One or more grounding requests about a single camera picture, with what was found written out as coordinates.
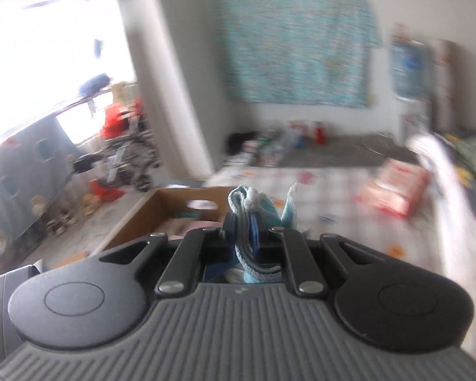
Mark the small red bag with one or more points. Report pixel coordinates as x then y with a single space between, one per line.
103 191

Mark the pink wet wipes pack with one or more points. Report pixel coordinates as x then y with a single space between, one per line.
404 174

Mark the light blue bib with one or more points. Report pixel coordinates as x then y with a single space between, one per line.
269 210

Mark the dark blue hanging cloth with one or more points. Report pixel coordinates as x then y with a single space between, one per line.
95 83

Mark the grey cloth with circles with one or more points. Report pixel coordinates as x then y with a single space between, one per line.
23 166

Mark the small plastic bag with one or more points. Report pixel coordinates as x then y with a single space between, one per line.
287 141

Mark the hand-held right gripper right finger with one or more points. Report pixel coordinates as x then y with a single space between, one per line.
256 232

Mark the checked printed bed sheet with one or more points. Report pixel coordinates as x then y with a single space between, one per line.
333 190

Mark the rolled patterned mat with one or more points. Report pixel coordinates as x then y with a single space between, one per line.
444 83

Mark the white water dispenser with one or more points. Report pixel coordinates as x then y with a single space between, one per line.
414 119

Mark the red thermos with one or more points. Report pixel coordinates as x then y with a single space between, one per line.
321 133

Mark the white checked quilt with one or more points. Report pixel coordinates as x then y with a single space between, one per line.
436 166

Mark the red plastic bag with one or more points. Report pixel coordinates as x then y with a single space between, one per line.
115 121

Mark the black cloth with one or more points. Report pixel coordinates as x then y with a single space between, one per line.
240 142

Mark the black wheeled stroller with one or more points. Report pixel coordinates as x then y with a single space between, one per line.
131 154

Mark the cardboard box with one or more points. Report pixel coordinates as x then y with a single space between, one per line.
166 202

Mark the teal floral wall cloth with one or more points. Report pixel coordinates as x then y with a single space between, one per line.
293 35

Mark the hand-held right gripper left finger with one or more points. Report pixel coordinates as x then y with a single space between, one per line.
228 240

